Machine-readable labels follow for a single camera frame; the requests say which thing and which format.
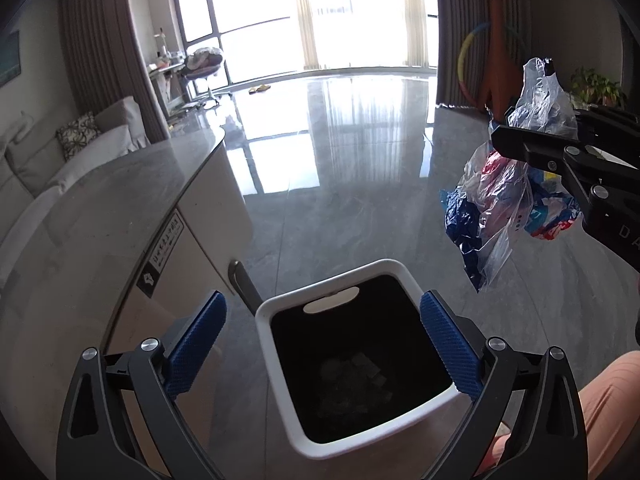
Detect white sheer curtain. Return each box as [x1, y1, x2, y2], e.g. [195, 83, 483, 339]
[296, 0, 438, 70]

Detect brown curtain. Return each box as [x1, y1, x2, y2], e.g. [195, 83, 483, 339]
[58, 0, 169, 143]
[436, 0, 532, 107]

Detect cabinet label sticker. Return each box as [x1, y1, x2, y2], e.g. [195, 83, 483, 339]
[137, 209, 186, 298]

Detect orange giraffe toy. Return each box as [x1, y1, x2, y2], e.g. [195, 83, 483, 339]
[477, 0, 522, 122]

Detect small desk with items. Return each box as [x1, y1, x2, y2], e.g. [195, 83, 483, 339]
[149, 28, 188, 120]

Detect brown curtain right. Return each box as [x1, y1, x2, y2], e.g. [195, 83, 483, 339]
[436, 0, 532, 107]

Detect floral cushion right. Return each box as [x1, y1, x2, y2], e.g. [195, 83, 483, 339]
[55, 112, 102, 162]

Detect grey sectional sofa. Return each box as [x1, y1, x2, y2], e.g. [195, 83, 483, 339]
[1, 96, 149, 283]

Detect colourful hula hoop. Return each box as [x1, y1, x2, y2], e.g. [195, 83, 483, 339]
[456, 20, 526, 104]

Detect black cabinet handle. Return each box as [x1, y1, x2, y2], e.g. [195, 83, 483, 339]
[228, 260, 262, 316]

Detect bag of colourful trash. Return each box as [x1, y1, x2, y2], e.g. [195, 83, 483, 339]
[440, 58, 580, 290]

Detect slippers on floor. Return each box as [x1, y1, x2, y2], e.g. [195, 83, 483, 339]
[248, 84, 271, 94]

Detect right wall painting panel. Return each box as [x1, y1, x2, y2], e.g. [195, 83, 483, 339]
[0, 30, 22, 87]

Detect brown curtain left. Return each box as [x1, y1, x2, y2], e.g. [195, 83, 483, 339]
[58, 0, 169, 143]

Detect office chair with clothes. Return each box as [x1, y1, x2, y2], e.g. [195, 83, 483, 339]
[179, 47, 224, 106]

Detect potted green plant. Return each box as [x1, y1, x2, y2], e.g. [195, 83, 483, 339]
[570, 67, 626, 110]

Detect white square trash bin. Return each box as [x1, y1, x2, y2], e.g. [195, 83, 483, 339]
[254, 259, 465, 460]

